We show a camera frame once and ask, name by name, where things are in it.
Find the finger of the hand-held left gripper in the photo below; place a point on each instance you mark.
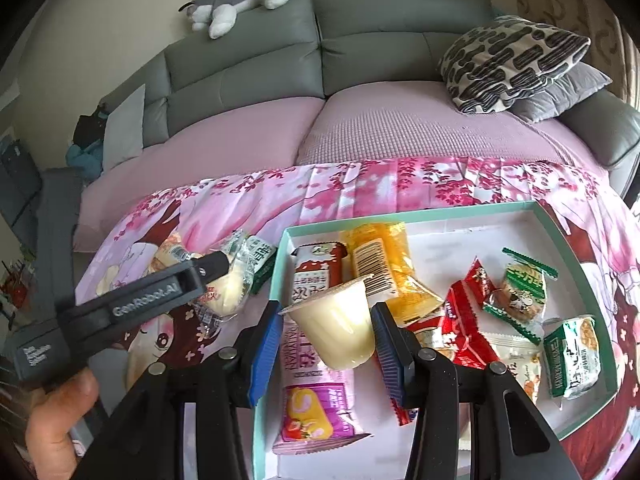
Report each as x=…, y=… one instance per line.
x=217, y=266

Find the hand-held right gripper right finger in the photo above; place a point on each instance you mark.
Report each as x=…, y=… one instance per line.
x=392, y=355

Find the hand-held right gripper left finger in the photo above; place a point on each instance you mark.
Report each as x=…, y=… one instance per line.
x=265, y=355

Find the yellow bread clear packet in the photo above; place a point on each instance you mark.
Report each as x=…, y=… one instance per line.
x=240, y=280

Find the yellow pudding cup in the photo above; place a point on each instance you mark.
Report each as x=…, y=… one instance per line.
x=330, y=325

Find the pink swiss roll packet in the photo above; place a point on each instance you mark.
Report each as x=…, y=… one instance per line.
x=310, y=410

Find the teal-edged white box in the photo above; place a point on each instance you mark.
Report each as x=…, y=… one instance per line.
x=450, y=240

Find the person's left hand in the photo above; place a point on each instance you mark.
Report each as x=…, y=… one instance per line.
x=60, y=415

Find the brown cake packet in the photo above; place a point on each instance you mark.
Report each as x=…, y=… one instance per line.
x=170, y=252

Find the pink printed blanket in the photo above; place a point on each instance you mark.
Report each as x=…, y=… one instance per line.
x=225, y=205

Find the maroon and white snack packet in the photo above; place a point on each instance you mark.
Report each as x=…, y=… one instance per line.
x=320, y=265

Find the orange cake packet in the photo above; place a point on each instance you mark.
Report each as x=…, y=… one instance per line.
x=380, y=250

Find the small red snack packet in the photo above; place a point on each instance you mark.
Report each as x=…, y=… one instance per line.
x=477, y=280

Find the white snack packet orange print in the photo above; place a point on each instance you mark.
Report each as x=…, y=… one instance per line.
x=520, y=365

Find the green-edged cookie packet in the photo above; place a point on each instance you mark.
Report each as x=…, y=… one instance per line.
x=520, y=295

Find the teal cloth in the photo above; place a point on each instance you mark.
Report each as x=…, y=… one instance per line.
x=85, y=162

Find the light grey pillow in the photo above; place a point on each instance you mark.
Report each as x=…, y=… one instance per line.
x=125, y=130

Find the black clothing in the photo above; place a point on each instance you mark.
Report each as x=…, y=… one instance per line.
x=90, y=130

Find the green and white snack packet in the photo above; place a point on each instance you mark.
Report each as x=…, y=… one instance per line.
x=572, y=360

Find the pink sofa seat cover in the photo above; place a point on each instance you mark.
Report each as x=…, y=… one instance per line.
x=400, y=130

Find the grey and white plush dog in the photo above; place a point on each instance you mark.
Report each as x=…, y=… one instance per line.
x=235, y=0

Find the grey sofa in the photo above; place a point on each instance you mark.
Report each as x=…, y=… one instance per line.
x=375, y=35

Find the grey velvet pillow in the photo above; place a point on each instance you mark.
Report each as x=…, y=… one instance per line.
x=565, y=95

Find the black and white patterned pillow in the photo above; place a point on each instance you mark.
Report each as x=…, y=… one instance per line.
x=510, y=60

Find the patterned beige curtain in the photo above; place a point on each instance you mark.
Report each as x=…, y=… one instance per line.
x=565, y=0

